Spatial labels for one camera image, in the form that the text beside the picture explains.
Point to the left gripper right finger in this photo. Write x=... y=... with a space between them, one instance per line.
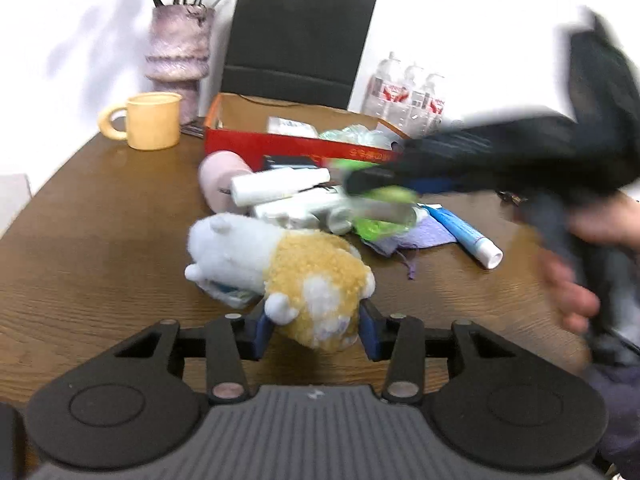
x=488 y=399

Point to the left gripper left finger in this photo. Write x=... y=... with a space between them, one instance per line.
x=138 y=401

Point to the blue white toothpaste tube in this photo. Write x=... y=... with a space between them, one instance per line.
x=484 y=250

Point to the purple cloth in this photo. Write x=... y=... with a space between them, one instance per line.
x=427 y=233

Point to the green plastic bag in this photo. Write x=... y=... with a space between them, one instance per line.
x=379 y=213

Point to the white and yellow plush toy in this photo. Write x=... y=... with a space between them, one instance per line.
x=312 y=282

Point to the pink cylindrical roll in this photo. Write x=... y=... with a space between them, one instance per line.
x=214 y=176

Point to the white tube bottle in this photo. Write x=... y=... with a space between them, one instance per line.
x=269 y=185

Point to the black small box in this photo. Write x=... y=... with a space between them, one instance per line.
x=273 y=162

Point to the person's right hand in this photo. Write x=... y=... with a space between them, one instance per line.
x=614 y=221

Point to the water bottle right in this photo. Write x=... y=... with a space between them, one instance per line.
x=432 y=107

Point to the water bottle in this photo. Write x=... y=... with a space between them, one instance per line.
x=432 y=107
x=384 y=87
x=406 y=112

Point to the water bottle middle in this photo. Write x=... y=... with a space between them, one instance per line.
x=406 y=112

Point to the water bottle left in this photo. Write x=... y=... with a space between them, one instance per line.
x=384 y=87

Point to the clear bubble wrap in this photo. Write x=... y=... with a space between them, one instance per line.
x=362 y=136

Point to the white wipes container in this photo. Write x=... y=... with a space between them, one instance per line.
x=289 y=127

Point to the black coaster card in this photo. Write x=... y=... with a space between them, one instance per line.
x=195 y=128

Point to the yellow ceramic mug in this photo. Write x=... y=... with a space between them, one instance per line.
x=152 y=121

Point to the black paper bag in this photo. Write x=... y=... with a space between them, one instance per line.
x=301 y=51

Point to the red cardboard box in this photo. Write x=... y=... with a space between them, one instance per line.
x=239 y=124

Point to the purple ceramic vase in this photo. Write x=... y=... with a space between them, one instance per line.
x=178 y=54

